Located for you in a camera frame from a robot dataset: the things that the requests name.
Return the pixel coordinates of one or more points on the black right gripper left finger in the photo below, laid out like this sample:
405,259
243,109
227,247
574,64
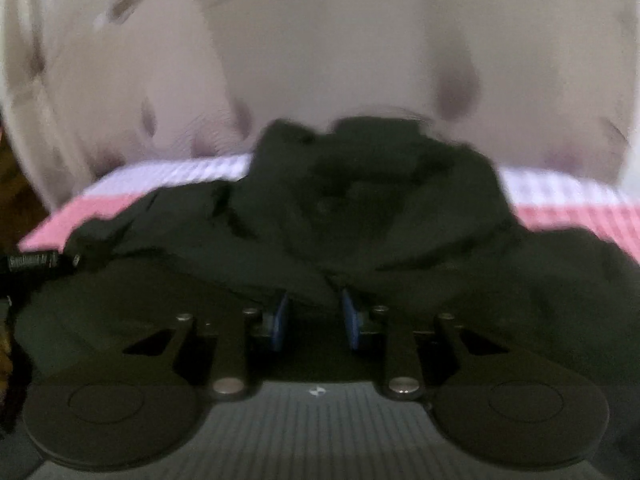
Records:
141,400

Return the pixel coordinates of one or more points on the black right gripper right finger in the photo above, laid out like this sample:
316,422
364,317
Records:
497,402

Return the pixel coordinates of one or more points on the pink purple checked bed sheet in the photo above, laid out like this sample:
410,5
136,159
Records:
542,199

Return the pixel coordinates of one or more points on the beige leaf pattern curtain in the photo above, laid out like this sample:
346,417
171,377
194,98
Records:
91,85

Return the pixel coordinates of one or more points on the black garment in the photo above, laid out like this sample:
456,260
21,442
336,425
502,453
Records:
374,206

